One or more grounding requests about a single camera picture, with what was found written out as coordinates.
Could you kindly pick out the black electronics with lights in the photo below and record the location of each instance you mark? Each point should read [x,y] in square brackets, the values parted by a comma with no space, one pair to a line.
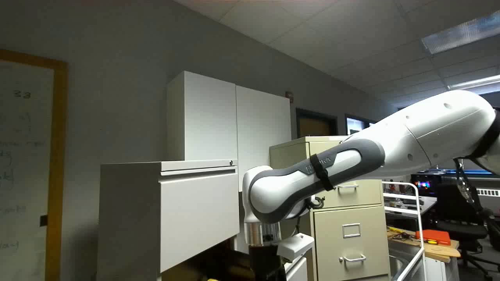
[426,185]

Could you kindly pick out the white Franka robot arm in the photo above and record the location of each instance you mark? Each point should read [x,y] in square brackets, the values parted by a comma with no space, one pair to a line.
[443,131]

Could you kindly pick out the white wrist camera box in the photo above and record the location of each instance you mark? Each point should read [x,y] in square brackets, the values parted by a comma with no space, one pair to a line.
[296,246]

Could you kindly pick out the black office chair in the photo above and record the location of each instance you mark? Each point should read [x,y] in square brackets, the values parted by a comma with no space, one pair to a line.
[458,213]

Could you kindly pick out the large ceiling light panel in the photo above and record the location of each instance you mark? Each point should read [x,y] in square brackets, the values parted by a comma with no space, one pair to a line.
[462,32]

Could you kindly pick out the orange tool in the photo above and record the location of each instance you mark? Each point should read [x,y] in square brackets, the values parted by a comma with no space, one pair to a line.
[433,237]

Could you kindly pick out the tall white wall cabinet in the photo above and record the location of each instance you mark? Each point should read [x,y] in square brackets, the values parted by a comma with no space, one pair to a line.
[208,120]

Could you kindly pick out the beige drawer with label holder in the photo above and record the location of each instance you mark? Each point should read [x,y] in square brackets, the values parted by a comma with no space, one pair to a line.
[352,245]

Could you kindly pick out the beige metal file cabinet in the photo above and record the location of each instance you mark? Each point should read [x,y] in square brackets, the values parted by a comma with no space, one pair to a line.
[291,151]

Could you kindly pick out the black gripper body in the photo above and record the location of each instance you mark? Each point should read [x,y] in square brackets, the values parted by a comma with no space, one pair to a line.
[266,263]

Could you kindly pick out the dark doorway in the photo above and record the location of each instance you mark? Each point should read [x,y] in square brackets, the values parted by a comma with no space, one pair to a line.
[315,126]

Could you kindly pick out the narrow ceiling light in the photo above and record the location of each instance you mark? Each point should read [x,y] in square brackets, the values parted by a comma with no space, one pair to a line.
[477,82]

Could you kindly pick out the gray cabinet drawer with lock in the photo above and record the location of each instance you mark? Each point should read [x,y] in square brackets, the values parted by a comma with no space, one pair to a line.
[198,220]

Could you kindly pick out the small gray file cabinet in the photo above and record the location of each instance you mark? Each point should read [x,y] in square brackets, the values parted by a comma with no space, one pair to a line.
[130,220]

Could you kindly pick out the wood framed whiteboard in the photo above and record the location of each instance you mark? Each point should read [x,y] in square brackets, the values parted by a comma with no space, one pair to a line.
[26,157]

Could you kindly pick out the computer monitor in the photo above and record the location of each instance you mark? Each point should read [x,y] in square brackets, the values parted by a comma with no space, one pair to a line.
[357,126]

